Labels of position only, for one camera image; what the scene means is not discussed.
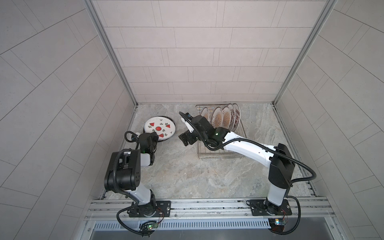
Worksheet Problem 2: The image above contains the white plate fruit pattern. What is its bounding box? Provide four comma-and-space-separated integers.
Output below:
144, 116, 176, 133

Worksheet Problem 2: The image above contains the white black radial stripe plate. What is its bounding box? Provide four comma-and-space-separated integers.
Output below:
157, 132, 175, 142

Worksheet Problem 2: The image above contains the white red rim plate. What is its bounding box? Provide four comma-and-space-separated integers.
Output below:
227, 103, 236, 131

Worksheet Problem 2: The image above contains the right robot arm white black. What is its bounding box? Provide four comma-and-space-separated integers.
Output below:
179, 112, 317, 215

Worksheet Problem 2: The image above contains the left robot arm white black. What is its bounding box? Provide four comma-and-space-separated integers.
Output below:
104, 131, 159, 217

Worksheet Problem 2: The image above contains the white red patterned plate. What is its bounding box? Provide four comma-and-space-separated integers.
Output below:
201, 107, 210, 121

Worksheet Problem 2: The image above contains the brown patterned plate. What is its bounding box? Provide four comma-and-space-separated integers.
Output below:
211, 107, 223, 129

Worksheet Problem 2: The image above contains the sunburst pattern plate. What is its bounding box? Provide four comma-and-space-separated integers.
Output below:
222, 106, 232, 130

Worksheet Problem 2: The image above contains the left circuit board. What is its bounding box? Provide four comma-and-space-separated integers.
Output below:
140, 221, 158, 234

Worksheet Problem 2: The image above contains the circuit board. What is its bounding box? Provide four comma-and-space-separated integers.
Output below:
268, 219, 287, 233
140, 221, 158, 234

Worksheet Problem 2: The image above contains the right circuit board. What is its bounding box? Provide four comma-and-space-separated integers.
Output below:
268, 219, 287, 233

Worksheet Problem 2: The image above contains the left aluminium corner profile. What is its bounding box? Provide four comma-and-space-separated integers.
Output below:
83, 0, 138, 107

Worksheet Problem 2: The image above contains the aluminium corner profile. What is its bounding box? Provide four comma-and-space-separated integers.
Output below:
83, 0, 138, 107
272, 0, 337, 106

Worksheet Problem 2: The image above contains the right aluminium corner profile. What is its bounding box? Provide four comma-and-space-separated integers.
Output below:
272, 0, 337, 106

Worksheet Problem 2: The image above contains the metal wire dish rack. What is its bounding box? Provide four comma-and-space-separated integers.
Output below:
196, 104, 246, 160

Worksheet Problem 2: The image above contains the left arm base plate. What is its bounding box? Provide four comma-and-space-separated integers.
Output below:
127, 201, 172, 218

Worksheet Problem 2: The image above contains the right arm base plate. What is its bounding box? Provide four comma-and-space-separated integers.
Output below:
246, 199, 292, 216

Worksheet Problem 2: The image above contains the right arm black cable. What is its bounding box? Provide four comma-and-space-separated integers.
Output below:
178, 111, 318, 236

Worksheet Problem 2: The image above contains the aluminium mounting rail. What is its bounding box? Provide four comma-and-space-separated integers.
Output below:
83, 196, 336, 222

